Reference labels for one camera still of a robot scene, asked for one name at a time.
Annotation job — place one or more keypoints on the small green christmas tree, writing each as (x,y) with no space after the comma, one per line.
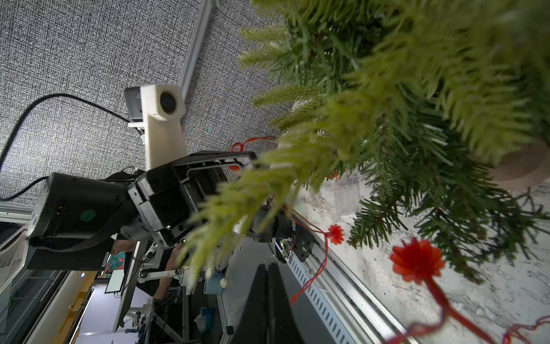
(422,98)

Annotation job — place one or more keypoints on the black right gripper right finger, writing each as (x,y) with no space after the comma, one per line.
(281,327)

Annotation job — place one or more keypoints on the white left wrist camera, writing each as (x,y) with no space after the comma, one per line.
(158,111)

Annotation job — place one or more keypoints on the red string lights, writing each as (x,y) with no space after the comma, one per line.
(416,261)

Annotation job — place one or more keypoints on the clear battery box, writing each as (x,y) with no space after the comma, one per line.
(347,195)

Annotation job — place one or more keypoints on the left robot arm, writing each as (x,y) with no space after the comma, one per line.
(75,218)

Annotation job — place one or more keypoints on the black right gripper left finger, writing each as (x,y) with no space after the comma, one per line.
(253,325)

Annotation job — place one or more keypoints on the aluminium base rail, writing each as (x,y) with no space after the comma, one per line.
(342,303)

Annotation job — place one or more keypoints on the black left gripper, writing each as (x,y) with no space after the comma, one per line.
(167,196)

